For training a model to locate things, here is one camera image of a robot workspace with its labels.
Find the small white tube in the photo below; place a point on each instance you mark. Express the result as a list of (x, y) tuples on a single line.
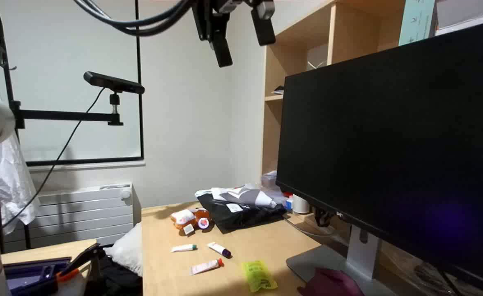
[(183, 247)]

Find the small brown box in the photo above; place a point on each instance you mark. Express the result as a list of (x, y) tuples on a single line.
[(188, 229)]

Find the white radiator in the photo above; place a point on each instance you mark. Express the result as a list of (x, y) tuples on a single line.
[(88, 214)]

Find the white grey cloth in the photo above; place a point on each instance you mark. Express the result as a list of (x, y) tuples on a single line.
[(247, 194)]

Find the black bag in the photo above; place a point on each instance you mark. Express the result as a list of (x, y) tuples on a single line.
[(112, 280)]

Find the silver monitor stand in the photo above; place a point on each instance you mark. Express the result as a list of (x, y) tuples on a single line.
[(362, 252)]

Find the black computer monitor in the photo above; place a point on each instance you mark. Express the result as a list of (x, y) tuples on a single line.
[(416, 142)]

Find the white cup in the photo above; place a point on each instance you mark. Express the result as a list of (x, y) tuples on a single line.
[(299, 204)]

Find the small wooden table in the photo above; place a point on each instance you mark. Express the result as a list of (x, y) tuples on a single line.
[(45, 250)]

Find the white lab coat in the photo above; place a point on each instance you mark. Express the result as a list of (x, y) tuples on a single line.
[(12, 181)]

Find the green snack packet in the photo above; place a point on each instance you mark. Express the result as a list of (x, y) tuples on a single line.
[(258, 273)]

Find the white tube red cap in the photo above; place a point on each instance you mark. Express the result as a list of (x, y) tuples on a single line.
[(206, 267)]

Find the blue plastic tray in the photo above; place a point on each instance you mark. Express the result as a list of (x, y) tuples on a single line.
[(28, 277)]

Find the wooden shelf unit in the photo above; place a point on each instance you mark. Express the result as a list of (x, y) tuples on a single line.
[(341, 27)]

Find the teal plank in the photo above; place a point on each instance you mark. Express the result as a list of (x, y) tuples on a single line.
[(416, 18)]

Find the black bar camera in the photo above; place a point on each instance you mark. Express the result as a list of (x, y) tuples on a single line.
[(112, 83)]

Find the maroon cloth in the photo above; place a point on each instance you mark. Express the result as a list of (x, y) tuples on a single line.
[(329, 283)]

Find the clear plastic bag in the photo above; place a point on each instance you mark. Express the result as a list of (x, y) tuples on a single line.
[(127, 250)]

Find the white tube black cap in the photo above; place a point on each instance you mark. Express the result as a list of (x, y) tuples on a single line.
[(219, 249)]

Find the black folded cloth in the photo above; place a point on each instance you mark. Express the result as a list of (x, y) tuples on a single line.
[(242, 214)]

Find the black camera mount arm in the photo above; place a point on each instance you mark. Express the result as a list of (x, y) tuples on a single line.
[(71, 115)]

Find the small dark shelf object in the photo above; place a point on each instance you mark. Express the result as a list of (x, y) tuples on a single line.
[(278, 89)]

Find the black framed window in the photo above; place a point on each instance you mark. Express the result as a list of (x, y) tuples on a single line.
[(88, 142)]

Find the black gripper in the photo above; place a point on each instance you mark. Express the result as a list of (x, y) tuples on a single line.
[(211, 14)]

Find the white orange packet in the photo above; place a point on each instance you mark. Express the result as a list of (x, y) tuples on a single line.
[(183, 216)]

